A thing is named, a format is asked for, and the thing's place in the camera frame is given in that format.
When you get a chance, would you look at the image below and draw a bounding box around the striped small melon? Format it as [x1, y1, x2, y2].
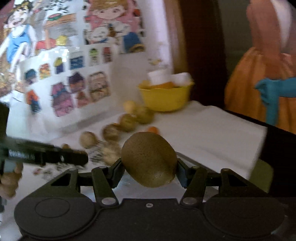
[102, 123, 120, 142]

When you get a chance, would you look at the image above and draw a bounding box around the large brown kiwi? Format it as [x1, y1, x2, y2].
[121, 132, 177, 188]

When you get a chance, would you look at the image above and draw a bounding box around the person's left hand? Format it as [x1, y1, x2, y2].
[0, 163, 23, 199]

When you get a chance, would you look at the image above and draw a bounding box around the plain beige melon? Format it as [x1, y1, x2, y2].
[79, 132, 98, 149]

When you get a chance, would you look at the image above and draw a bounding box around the white table cloth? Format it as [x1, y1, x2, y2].
[1, 101, 267, 240]

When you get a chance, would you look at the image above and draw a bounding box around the small orange right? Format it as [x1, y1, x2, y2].
[147, 126, 159, 135]

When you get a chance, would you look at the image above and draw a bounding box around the colored house drawings sheet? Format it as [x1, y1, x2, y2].
[6, 43, 118, 138]

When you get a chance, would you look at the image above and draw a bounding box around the green pear near bowl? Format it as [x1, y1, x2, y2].
[135, 106, 154, 124]

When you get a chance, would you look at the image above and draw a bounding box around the yellow lemon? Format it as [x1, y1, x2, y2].
[123, 100, 137, 114]

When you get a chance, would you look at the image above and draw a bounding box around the yellow plastic bowl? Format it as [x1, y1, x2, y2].
[138, 81, 194, 112]

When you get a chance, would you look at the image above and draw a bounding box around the white paper cup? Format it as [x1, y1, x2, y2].
[171, 72, 192, 86]

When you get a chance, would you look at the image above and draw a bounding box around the white and orange cup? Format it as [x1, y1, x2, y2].
[147, 69, 176, 89]

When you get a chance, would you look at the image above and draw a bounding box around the cartoon children drawing poster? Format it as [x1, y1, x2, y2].
[1, 1, 145, 101]

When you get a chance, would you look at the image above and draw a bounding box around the girl in orange dress poster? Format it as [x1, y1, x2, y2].
[225, 1, 295, 133]

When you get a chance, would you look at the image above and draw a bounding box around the wooden door frame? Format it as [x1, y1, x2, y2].
[164, 0, 188, 74]

